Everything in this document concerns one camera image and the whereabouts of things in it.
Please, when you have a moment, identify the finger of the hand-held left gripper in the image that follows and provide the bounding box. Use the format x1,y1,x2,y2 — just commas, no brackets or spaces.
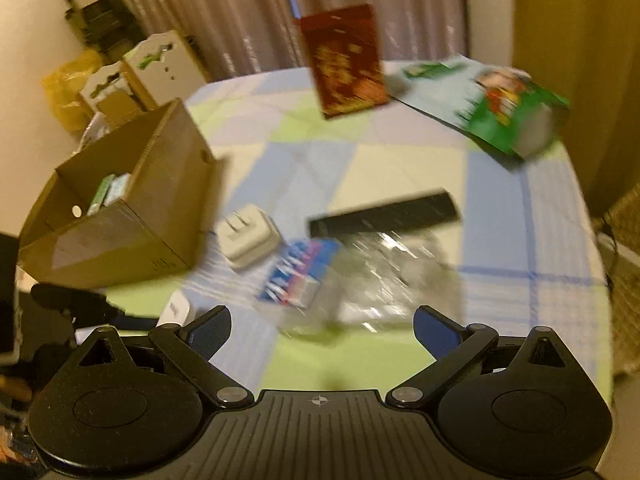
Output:
31,282,125,322

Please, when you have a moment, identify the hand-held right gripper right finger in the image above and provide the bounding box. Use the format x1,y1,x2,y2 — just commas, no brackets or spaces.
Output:
385,305,576,408

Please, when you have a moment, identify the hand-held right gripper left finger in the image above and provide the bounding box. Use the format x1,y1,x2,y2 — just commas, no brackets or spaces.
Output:
75,305,253,411

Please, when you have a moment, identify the clear plastic bag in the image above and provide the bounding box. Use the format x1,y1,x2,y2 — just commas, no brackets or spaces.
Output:
280,227,463,336

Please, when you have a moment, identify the brown cardboard box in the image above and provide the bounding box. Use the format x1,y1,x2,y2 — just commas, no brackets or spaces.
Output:
17,99,231,291

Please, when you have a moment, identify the green medicine box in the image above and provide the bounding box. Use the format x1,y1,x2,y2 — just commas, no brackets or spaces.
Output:
86,174,117,217

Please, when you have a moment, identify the small white power adapter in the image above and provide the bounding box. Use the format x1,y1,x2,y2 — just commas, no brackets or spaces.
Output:
159,290,197,328

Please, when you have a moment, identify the white plug adapter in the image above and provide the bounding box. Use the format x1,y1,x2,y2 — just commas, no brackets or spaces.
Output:
216,205,282,273

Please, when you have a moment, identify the blue battery pack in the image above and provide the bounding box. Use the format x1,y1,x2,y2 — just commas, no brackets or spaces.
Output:
255,237,343,308

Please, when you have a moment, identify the black remote control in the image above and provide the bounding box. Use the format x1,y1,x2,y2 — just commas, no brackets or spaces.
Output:
306,189,460,241

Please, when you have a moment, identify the wicker chair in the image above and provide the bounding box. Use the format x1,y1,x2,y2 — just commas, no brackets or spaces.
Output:
590,190,640,376

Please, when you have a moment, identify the checked tablecloth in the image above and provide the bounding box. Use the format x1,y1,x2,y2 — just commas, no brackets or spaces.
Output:
15,60,616,396

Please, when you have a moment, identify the small cardboard carton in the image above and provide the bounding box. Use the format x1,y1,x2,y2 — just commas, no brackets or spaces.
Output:
97,85,142,131

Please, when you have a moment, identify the yellow plastic bag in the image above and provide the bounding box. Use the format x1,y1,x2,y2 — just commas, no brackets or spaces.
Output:
42,50,103,133

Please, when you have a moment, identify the white carved chair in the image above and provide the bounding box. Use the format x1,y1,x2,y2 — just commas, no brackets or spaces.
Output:
80,60,143,131
122,30,208,111

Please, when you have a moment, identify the green printed bag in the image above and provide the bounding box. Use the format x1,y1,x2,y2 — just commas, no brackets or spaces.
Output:
385,57,571,161

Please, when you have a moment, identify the stack of black stools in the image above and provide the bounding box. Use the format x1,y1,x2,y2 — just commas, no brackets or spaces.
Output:
62,0,138,56

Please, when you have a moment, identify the red gift box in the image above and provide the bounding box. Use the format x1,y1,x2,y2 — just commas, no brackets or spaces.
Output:
298,4,390,120

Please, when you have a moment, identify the wooden door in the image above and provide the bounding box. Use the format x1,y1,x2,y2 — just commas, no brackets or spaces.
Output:
510,0,640,196

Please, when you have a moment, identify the brown shiny curtain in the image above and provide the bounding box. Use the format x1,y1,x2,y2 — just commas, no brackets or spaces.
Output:
112,0,471,81

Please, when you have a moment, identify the white cable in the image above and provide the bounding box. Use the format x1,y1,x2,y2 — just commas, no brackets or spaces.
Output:
595,215,622,288

